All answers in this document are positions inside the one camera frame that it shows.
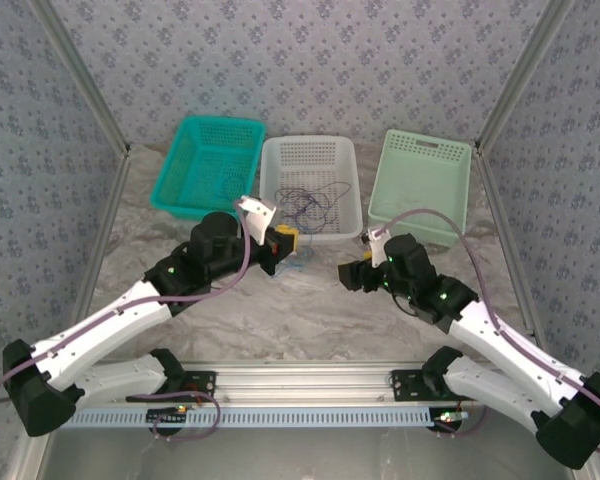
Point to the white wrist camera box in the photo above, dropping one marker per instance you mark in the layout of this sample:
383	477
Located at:
377	240
257	212

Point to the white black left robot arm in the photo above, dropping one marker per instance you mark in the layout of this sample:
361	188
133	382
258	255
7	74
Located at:
100	320

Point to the white perforated basket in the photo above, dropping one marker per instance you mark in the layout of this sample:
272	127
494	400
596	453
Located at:
325	160

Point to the mint green perforated basket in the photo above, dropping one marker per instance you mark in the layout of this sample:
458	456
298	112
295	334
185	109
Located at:
420	170

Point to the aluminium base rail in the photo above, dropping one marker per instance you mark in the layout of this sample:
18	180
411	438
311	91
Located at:
300	382

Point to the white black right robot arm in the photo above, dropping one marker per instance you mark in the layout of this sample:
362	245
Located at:
510	345

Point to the teal perforated basket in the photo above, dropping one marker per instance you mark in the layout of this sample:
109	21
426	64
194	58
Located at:
200	145

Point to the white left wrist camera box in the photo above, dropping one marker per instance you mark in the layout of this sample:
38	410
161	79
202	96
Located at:
257	212

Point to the aluminium frame post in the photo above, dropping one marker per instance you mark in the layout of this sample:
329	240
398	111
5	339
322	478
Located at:
84	70
522	70

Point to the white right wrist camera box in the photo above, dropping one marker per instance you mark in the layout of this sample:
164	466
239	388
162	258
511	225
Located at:
377	240

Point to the small circuit board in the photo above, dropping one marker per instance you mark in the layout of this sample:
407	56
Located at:
167	416
450	419

